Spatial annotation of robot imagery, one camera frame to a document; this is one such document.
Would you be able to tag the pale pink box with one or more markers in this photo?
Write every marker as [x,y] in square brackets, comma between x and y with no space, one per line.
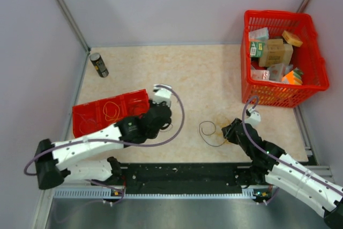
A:
[276,72]

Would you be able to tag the white pastel box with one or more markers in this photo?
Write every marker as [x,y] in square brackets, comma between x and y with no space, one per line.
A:
[261,34]

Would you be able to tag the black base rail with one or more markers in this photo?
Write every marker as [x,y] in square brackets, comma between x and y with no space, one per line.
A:
[187,178]

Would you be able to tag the red plastic tray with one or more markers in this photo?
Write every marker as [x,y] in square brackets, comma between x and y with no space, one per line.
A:
[96,115]

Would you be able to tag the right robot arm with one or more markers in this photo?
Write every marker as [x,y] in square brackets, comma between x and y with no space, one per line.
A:
[271,164]

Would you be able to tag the red plastic basket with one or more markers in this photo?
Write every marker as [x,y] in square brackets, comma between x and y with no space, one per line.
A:
[307,58]

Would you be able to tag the yellow orange small box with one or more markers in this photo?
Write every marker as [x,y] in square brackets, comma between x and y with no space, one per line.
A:
[292,39]

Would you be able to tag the black cylindrical can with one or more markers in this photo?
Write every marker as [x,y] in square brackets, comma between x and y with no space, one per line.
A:
[99,65]

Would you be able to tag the orange green box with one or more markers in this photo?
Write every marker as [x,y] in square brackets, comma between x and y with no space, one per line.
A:
[294,77]

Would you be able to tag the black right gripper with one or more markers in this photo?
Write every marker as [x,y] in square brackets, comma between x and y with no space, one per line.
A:
[229,131]

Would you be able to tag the green small box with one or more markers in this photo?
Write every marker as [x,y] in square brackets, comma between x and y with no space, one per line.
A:
[256,49]

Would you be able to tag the large brown cardboard box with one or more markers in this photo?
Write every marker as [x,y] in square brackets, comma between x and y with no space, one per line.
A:
[276,52]

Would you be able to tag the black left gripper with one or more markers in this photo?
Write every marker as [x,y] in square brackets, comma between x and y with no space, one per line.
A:
[151,103]

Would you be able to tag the white red packet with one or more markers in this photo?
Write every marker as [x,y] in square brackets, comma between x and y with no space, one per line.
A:
[260,75]

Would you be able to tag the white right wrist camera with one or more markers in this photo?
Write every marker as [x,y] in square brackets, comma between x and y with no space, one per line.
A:
[253,117]

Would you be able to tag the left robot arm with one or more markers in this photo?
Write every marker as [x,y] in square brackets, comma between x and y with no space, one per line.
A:
[59,162]

